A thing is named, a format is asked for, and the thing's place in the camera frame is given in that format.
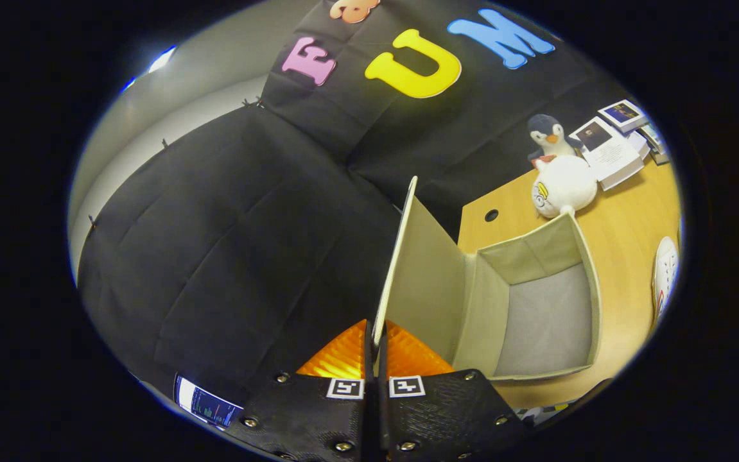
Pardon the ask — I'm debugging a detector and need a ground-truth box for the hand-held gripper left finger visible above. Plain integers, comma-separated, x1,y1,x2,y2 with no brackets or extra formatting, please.
225,319,377,462

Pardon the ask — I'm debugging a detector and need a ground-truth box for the book with blue cover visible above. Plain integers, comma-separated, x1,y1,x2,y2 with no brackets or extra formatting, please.
598,99,650,134

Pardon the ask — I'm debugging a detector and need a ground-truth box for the white canvas shoe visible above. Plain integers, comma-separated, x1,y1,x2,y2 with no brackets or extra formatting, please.
651,235,680,320

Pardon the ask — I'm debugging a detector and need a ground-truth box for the lit display screen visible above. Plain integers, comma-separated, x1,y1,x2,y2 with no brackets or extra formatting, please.
173,374,245,430

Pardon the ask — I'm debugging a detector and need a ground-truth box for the grey fabric storage box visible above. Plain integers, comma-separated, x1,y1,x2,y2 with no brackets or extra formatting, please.
372,176,603,383

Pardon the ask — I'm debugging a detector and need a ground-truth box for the white round plush toy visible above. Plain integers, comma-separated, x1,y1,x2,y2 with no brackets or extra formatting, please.
531,155,600,219

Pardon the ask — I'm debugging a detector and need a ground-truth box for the white book with dark photo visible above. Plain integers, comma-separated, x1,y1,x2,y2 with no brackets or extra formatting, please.
568,116,645,192

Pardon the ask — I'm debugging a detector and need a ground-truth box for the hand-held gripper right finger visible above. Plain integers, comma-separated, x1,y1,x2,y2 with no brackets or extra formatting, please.
378,319,532,462

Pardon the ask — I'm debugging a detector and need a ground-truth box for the small penguin plush toy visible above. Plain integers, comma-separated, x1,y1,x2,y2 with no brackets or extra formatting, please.
526,114,580,166

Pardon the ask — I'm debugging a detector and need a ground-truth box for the plain white book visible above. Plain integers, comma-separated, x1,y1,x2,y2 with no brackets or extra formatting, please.
626,130,652,160

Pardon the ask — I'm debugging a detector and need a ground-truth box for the book with teal cover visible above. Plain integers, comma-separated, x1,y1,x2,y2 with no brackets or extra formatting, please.
639,123,666,155

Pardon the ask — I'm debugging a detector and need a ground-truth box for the black backdrop cloth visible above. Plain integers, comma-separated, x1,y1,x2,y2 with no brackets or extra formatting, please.
77,0,639,411

